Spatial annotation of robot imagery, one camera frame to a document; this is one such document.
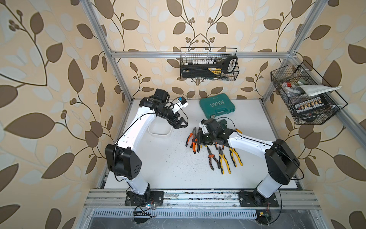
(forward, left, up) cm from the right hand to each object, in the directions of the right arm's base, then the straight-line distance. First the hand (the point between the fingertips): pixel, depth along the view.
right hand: (193, 140), depth 86 cm
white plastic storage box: (+18, +24, -9) cm, 32 cm away
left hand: (+5, +6, +15) cm, 17 cm away
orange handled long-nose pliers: (-7, -10, -9) cm, 15 cm away
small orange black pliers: (-4, 0, -1) cm, 4 cm away
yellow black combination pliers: (-7, -18, -9) cm, 21 cm away
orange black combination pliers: (+8, 0, -6) cm, 10 cm away
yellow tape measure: (+12, -33, -9) cm, 36 cm away
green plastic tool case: (+33, -21, -5) cm, 40 cm away
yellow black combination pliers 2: (-4, -25, -9) cm, 27 cm away
